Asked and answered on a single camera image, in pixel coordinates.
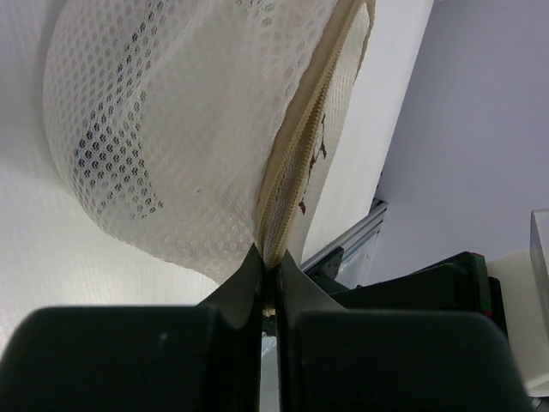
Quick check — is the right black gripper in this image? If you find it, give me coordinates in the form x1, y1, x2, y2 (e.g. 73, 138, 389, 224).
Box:
331, 251, 506, 326

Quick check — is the white mesh laundry bag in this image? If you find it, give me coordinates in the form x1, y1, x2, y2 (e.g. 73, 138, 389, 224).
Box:
43, 1, 376, 283

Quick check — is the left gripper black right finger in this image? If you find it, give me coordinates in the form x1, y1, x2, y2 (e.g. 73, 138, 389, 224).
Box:
274, 254, 532, 411

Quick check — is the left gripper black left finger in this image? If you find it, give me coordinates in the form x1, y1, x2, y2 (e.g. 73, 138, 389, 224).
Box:
1, 248, 264, 411

